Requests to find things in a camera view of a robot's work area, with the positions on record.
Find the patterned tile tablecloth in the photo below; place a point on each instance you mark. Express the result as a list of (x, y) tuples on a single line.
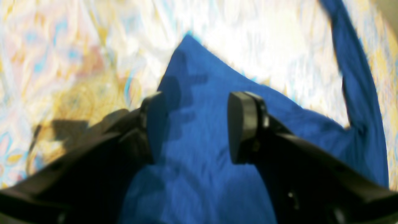
[(70, 68)]

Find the blue long-sleeve T-shirt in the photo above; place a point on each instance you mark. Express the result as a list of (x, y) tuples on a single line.
[(194, 180)]

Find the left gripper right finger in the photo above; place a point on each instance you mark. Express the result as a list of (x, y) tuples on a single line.
[(306, 185)]

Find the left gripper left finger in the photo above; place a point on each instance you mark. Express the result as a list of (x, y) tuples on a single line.
[(88, 185)]

